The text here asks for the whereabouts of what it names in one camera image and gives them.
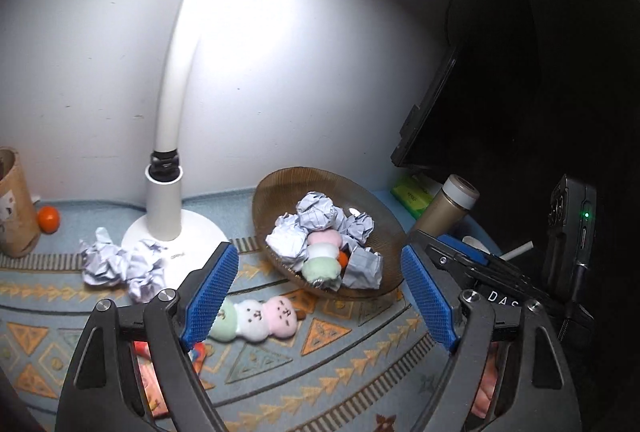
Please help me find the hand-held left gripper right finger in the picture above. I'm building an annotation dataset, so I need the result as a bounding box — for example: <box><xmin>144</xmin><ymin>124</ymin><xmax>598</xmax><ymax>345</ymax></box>
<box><xmin>400</xmin><ymin>244</ymin><xmax>583</xmax><ymax>432</ymax></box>

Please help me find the patterned desk mat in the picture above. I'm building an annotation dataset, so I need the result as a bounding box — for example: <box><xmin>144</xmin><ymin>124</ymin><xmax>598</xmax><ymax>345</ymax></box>
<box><xmin>0</xmin><ymin>237</ymin><xmax>453</xmax><ymax>432</ymax></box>

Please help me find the white desk lamp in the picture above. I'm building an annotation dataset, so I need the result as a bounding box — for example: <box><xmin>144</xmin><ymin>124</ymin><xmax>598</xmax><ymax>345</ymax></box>
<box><xmin>121</xmin><ymin>0</ymin><xmax>441</xmax><ymax>285</ymax></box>

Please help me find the kraft cardboard container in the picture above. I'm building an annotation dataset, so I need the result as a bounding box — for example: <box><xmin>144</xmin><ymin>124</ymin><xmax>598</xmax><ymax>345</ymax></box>
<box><xmin>0</xmin><ymin>147</ymin><xmax>42</xmax><ymax>259</ymax></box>

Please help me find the gold thermos bottle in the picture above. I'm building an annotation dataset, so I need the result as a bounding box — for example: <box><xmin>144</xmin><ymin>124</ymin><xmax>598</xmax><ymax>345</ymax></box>
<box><xmin>416</xmin><ymin>174</ymin><xmax>481</xmax><ymax>239</ymax></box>

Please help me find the dango plush with faces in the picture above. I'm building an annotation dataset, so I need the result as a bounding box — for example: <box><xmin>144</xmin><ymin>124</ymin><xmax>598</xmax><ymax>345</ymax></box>
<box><xmin>206</xmin><ymin>294</ymin><xmax>309</xmax><ymax>344</ymax></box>

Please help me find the white paper stick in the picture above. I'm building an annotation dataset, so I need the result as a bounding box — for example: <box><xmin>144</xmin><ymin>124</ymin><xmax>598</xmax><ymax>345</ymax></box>
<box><xmin>500</xmin><ymin>241</ymin><xmax>534</xmax><ymax>262</ymax></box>

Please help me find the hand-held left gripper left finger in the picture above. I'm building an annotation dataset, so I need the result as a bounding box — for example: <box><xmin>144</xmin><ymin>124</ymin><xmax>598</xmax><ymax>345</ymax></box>
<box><xmin>56</xmin><ymin>242</ymin><xmax>241</xmax><ymax>432</ymax></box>

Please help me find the green tissue packet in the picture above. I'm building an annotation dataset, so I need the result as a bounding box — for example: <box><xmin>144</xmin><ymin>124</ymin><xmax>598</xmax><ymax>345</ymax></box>
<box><xmin>390</xmin><ymin>175</ymin><xmax>437</xmax><ymax>216</ymax></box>

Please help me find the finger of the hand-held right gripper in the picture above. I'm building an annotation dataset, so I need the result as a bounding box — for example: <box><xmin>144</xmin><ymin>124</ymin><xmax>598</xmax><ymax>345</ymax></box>
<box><xmin>439</xmin><ymin>234</ymin><xmax>523</xmax><ymax>275</ymax></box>
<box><xmin>409</xmin><ymin>229</ymin><xmax>503</xmax><ymax>285</ymax></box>

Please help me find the red small item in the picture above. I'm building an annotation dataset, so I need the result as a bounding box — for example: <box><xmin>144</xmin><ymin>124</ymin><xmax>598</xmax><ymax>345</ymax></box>
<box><xmin>189</xmin><ymin>342</ymin><xmax>209</xmax><ymax>376</ymax></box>

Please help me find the pink packet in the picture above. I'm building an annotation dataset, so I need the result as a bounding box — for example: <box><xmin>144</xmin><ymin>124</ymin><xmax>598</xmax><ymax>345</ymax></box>
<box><xmin>131</xmin><ymin>341</ymin><xmax>172</xmax><ymax>419</ymax></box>

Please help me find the three-colour dango plush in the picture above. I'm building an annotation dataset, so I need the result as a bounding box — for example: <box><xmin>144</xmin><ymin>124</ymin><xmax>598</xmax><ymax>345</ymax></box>
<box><xmin>301</xmin><ymin>229</ymin><xmax>347</xmax><ymax>291</ymax></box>

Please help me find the white crumpled paper ball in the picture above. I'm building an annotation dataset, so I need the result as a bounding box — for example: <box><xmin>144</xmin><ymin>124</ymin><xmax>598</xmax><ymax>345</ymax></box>
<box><xmin>296</xmin><ymin>191</ymin><xmax>339</xmax><ymax>231</ymax></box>
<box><xmin>124</xmin><ymin>239</ymin><xmax>169</xmax><ymax>304</ymax></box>
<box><xmin>265</xmin><ymin>212</ymin><xmax>310</xmax><ymax>261</ymax></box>
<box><xmin>78</xmin><ymin>227</ymin><xmax>132</xmax><ymax>288</ymax></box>
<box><xmin>342</xmin><ymin>210</ymin><xmax>375</xmax><ymax>244</ymax></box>

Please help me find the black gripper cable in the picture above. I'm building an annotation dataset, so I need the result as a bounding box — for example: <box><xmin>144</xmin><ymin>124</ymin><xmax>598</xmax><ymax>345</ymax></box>
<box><xmin>556</xmin><ymin>262</ymin><xmax>587</xmax><ymax>343</ymax></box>

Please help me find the black monitor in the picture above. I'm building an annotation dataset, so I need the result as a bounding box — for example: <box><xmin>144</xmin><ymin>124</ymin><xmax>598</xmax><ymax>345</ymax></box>
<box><xmin>390</xmin><ymin>44</ymin><xmax>463</xmax><ymax>171</ymax></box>

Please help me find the brown glass bowl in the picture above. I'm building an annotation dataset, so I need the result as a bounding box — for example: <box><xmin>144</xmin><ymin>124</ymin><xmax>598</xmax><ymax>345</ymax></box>
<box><xmin>251</xmin><ymin>167</ymin><xmax>408</xmax><ymax>301</ymax></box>

